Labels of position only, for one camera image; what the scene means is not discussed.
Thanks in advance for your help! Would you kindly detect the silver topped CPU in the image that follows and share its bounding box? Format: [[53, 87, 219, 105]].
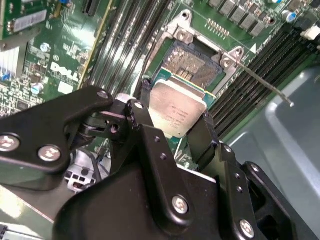
[[147, 66, 218, 140]]

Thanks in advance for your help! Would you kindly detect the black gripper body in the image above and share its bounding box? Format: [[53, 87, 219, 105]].
[[52, 164, 233, 240]]

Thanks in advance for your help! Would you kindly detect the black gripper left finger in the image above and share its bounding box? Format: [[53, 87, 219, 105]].
[[0, 79, 197, 226]]

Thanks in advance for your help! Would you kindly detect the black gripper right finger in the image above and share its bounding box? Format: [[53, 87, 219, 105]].
[[186, 111, 300, 240]]

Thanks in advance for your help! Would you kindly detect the thin metal locking lever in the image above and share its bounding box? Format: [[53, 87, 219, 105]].
[[233, 59, 295, 108]]

